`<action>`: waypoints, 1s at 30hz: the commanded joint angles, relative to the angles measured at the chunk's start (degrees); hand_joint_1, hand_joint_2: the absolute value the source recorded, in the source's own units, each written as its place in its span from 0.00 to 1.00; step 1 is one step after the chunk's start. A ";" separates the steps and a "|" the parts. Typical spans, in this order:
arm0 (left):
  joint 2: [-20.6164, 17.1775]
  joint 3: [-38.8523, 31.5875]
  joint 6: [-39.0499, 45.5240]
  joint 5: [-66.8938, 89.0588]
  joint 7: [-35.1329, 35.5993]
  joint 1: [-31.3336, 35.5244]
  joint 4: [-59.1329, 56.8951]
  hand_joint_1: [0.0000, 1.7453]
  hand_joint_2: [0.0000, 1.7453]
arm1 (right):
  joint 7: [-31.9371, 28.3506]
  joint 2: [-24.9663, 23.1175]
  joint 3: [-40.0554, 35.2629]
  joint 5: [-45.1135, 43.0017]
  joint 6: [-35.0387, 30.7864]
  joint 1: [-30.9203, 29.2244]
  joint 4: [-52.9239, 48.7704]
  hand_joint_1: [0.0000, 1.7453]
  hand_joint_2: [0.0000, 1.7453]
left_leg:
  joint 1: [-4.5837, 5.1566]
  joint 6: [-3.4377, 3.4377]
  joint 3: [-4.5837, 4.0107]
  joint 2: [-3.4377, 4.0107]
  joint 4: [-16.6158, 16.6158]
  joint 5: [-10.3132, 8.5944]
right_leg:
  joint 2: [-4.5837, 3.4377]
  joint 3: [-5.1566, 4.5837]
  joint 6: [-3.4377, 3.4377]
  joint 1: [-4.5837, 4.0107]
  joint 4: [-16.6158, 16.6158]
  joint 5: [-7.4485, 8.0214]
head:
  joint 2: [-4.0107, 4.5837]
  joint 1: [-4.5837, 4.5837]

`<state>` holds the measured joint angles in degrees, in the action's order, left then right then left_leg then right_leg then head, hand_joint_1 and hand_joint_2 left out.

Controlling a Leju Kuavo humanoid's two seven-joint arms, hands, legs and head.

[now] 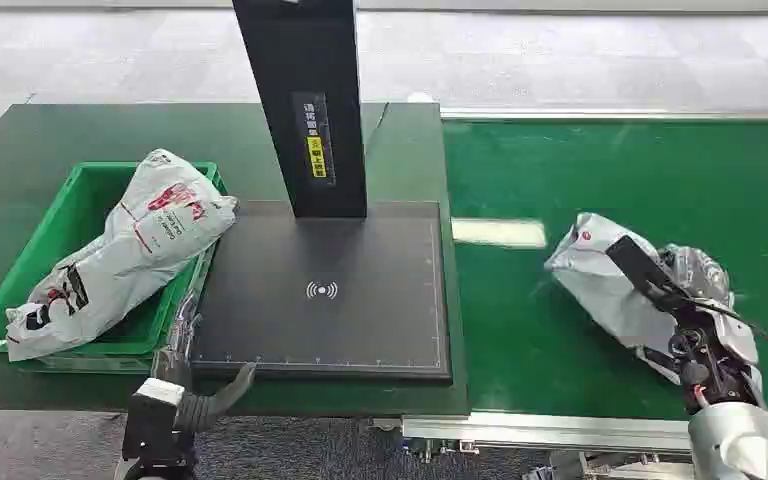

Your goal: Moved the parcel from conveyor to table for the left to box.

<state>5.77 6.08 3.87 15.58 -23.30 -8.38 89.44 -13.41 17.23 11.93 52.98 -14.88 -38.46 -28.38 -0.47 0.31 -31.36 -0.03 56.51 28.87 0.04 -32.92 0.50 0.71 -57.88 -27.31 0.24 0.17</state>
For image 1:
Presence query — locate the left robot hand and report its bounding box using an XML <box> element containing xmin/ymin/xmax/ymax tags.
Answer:
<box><xmin>150</xmin><ymin>245</ymin><xmax>258</xmax><ymax>433</ymax></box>

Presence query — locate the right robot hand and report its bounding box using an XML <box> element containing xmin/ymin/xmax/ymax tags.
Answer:
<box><xmin>605</xmin><ymin>235</ymin><xmax>766</xmax><ymax>417</ymax></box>

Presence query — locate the silver grey parcel bag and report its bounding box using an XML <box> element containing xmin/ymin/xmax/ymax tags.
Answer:
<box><xmin>544</xmin><ymin>212</ymin><xmax>766</xmax><ymax>399</ymax></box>

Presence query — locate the white printed parcel bag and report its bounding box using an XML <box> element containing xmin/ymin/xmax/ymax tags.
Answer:
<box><xmin>0</xmin><ymin>148</ymin><xmax>240</xmax><ymax>393</ymax></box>

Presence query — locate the green plastic crate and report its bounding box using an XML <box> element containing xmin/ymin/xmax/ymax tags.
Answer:
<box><xmin>0</xmin><ymin>160</ymin><xmax>229</xmax><ymax>374</ymax></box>

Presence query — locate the green conveyor belt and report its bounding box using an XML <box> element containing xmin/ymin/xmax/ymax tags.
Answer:
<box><xmin>442</xmin><ymin>118</ymin><xmax>768</xmax><ymax>423</ymax></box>

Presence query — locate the yellow black label sticker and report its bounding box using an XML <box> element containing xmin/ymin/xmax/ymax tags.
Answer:
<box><xmin>305</xmin><ymin>135</ymin><xmax>328</xmax><ymax>179</ymax></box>

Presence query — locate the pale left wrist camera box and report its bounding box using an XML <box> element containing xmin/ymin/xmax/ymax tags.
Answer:
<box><xmin>133</xmin><ymin>377</ymin><xmax>187</xmax><ymax>407</ymax></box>

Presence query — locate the black scanner stand with post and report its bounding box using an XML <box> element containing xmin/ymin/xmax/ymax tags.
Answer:
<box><xmin>189</xmin><ymin>0</ymin><xmax>454</xmax><ymax>387</ymax></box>

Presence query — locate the thin black table cable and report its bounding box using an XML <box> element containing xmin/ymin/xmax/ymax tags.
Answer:
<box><xmin>365</xmin><ymin>102</ymin><xmax>391</xmax><ymax>150</ymax></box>

